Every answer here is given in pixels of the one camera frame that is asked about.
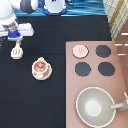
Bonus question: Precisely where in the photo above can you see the white gripper blue base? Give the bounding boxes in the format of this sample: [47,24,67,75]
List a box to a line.
[0,23,34,41]

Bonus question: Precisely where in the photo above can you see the cream slotted spatula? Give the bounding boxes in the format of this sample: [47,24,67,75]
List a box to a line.
[11,40,23,59]

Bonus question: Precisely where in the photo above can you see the small pink pot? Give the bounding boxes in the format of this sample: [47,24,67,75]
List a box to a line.
[32,57,48,75]

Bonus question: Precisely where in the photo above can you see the cream round plate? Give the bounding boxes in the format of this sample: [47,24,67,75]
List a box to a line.
[32,62,52,80]

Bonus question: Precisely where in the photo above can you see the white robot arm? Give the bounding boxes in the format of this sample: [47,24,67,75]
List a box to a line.
[0,0,38,40]

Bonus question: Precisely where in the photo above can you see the black table mat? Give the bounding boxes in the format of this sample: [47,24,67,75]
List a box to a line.
[0,15,110,128]

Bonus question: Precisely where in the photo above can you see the black burner front left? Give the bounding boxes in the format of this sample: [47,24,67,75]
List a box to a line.
[75,62,91,77]

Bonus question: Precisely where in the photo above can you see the black burner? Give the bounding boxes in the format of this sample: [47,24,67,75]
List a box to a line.
[75,62,91,77]
[98,62,115,76]
[96,45,111,58]

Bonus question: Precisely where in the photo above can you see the pink stove board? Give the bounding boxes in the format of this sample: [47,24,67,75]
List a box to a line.
[66,41,128,128]

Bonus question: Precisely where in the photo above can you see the black burner back right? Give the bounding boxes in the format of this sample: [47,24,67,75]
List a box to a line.
[96,45,111,58]

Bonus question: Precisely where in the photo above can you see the black burner front right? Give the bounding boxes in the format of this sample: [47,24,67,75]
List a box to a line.
[98,62,115,76]

